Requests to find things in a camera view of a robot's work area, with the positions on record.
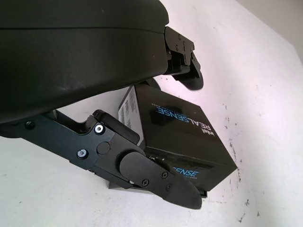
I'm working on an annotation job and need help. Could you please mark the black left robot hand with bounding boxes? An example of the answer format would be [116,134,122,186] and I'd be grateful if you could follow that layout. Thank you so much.
[0,0,205,210]

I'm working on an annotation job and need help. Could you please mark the black RealSense box lid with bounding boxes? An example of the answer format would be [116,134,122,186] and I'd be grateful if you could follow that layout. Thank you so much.
[117,79,239,192]

